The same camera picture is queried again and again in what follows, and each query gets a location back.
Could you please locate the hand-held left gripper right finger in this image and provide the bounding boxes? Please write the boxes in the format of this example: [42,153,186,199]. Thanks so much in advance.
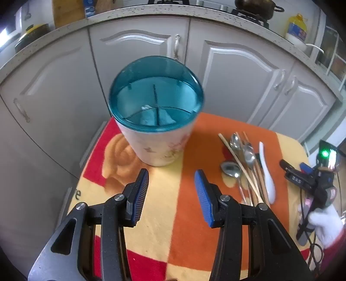
[195,170,314,281]

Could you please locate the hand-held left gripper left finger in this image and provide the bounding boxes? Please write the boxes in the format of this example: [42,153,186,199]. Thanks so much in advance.
[28,169,150,281]

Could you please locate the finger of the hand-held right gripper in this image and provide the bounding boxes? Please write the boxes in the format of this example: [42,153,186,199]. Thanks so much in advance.
[299,162,314,175]
[280,159,315,190]

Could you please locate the white plastic spoon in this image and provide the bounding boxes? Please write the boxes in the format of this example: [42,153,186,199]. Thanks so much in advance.
[259,141,276,204]

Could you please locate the reddish brown wooden chopstick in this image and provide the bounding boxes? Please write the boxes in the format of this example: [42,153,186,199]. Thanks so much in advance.
[243,131,271,204]

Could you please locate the light bamboo chopstick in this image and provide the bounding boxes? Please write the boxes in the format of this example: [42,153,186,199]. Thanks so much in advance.
[218,134,264,204]
[235,131,268,204]

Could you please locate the metal spoon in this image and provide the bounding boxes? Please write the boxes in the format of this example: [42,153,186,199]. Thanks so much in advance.
[220,161,250,206]
[230,134,255,206]
[243,144,260,206]

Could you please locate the floral utensil holder teal lid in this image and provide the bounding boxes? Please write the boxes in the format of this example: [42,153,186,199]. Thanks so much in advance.
[109,56,204,166]

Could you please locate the person's right forearm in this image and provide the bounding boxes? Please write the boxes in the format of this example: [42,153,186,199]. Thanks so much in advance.
[320,235,346,273]

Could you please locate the person's right hand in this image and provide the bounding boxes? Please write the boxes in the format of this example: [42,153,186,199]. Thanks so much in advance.
[297,204,344,249]

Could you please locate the orange yellow printed blanket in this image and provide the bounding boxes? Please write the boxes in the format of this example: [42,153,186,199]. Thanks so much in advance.
[66,111,325,281]

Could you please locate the white cabinet door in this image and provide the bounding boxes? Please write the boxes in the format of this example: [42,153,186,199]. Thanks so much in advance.
[188,19,296,130]
[257,61,337,144]
[89,16,191,119]
[0,28,112,187]

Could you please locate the white cabinet panel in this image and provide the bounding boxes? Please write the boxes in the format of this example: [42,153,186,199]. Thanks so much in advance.
[0,93,82,271]

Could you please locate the white framed glass door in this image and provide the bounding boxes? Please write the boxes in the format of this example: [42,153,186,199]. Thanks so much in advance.
[315,16,346,89]

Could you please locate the white bowl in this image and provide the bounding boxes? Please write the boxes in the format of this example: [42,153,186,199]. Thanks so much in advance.
[285,32,309,52]

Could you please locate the yellow cooking oil bottle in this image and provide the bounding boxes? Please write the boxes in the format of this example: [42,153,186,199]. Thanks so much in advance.
[285,14,309,41]

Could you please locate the white kitchen cabinets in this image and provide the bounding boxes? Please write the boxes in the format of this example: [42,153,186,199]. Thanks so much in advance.
[0,5,345,102]

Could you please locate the black pot yellow lid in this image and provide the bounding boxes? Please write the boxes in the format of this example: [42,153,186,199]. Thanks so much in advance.
[15,24,52,53]

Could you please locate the blue white carton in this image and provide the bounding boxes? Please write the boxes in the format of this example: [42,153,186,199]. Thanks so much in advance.
[83,0,95,18]

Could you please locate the wooden cutting board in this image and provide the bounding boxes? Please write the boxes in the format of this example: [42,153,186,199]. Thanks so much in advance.
[52,0,87,29]

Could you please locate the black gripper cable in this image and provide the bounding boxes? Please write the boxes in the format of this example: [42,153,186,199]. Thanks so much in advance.
[299,186,323,271]

